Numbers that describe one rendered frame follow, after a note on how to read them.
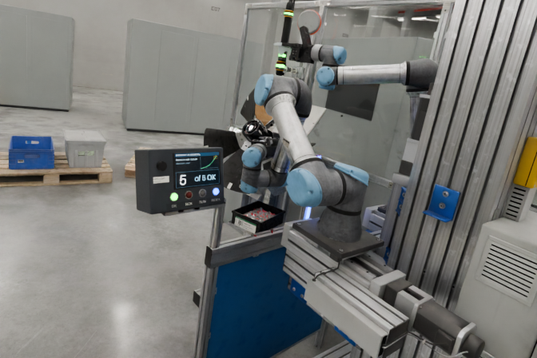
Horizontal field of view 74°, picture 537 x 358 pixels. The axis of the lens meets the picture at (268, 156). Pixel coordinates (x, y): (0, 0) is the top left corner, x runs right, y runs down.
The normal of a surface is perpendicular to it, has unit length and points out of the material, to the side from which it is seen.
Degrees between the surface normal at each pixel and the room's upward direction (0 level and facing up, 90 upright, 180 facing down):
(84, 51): 90
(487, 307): 90
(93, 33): 90
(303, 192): 94
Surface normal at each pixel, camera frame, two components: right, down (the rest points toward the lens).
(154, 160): 0.67, 0.02
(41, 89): 0.43, 0.28
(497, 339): -0.78, 0.03
